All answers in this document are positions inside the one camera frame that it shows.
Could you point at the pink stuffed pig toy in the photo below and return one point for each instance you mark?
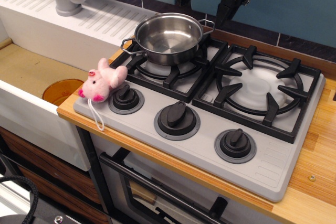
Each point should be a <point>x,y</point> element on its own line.
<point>100,83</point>

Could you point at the stainless steel pan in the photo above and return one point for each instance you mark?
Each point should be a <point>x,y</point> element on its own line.
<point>168,39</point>

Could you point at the black left burner grate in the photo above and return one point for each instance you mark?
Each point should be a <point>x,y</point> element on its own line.
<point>181,81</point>

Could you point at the black burner grate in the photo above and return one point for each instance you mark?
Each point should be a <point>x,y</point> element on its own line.
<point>266,93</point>
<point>181,81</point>

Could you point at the black right burner grate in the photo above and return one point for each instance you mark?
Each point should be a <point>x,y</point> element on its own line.
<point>266,93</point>

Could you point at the black middle stove knob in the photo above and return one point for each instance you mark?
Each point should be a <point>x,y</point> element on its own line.
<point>177,122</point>

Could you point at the black stove knob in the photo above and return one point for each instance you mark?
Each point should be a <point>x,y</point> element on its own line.
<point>235,146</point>
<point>177,122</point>
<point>126,101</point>

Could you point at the black left stove knob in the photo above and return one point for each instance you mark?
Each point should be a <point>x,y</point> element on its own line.
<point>126,101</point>

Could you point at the black right stove knob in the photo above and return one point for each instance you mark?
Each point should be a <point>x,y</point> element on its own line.
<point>235,146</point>

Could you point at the grey toy stove top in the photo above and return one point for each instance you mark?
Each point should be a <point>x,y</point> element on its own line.
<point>267,174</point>

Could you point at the white toy sink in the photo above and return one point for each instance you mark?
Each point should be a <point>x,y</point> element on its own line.
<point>43,48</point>

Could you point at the orange plastic bowl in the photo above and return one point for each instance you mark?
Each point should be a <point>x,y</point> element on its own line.
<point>59,91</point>

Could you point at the wooden drawer fronts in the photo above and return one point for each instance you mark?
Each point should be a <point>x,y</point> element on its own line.
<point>58,182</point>

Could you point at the oven door with handle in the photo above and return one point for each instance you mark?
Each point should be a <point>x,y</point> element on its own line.
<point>158,195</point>

